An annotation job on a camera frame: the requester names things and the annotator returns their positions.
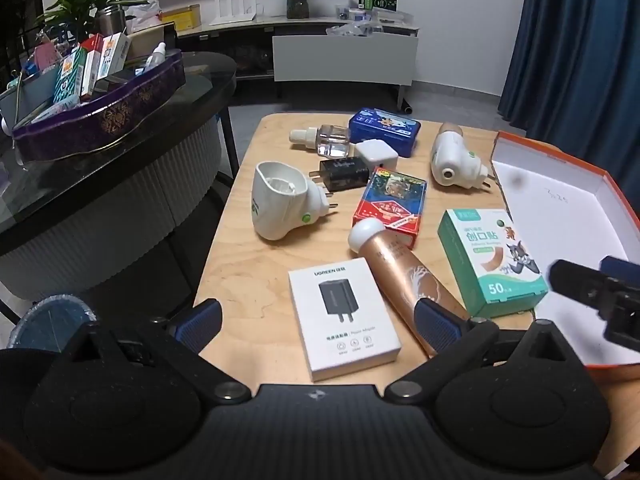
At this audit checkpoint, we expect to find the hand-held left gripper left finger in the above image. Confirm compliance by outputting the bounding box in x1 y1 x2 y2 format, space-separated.
60 299 253 406

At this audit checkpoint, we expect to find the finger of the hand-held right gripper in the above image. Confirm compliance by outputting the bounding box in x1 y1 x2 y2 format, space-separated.
600 255 640 282
549 259 610 307

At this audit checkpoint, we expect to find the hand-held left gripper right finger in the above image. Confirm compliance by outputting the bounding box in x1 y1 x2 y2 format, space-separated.
385 297 583 406

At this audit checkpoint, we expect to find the orange cardboard box white inside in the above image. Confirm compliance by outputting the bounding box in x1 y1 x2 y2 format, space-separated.
487 131 640 381

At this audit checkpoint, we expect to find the gold bottle with white cap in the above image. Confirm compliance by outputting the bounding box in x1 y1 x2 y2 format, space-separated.
347 217 473 359

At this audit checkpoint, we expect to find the green and white bandage box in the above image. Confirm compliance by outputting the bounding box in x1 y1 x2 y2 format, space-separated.
437 208 550 318

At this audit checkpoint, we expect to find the white charger box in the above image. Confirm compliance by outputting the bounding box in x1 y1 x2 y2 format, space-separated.
287 257 402 383

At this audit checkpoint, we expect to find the red and blue card box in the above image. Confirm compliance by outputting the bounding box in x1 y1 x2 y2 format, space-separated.
351 167 428 251

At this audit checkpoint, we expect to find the white plug-in heater green light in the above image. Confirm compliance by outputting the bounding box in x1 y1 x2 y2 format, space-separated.
251 161 340 242

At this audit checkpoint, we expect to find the white charger cube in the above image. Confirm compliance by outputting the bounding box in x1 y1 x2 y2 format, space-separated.
354 141 399 172

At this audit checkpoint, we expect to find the white plug-in heater beige top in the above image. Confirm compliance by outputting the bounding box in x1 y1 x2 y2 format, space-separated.
430 122 496 192

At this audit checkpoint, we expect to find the black charger plug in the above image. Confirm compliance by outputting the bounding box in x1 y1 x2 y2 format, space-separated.
308 156 371 193

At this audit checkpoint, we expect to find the blue tin box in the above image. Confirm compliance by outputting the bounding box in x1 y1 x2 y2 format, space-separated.
348 108 422 158

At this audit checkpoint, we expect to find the clear bottle with white cap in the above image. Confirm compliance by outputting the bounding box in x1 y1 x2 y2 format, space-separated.
290 124 353 159

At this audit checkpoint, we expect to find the purple patterned tin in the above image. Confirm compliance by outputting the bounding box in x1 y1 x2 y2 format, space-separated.
11 49 187 162

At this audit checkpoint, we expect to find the blue curtain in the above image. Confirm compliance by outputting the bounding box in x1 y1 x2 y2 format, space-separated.
497 0 640 171

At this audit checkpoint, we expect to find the white dropper bottle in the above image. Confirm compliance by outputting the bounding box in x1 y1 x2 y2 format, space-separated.
142 42 167 73

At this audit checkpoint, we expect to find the red and white carton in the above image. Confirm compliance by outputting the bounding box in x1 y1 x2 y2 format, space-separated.
79 35 106 100

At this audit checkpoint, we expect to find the teal carton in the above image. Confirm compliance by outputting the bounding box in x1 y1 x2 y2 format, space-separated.
52 47 86 106

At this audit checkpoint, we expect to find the white and orange carton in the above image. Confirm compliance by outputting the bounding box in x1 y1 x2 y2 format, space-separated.
97 32 132 81

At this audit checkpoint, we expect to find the white television cabinet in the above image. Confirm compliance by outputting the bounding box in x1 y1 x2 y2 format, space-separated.
175 7 420 113

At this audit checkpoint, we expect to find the yellow box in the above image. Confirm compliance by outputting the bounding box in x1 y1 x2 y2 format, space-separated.
160 4 201 31

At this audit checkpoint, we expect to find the pile of small clear packets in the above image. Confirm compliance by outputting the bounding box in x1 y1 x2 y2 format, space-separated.
326 7 416 38

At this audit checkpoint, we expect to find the white router with antennas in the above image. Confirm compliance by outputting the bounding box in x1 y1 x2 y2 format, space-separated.
209 0 258 27

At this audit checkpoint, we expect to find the white plastic bag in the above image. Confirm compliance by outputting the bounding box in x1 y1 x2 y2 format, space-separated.
124 0 162 35

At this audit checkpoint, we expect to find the leafy potted plant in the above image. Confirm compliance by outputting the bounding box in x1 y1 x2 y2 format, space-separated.
42 0 143 43

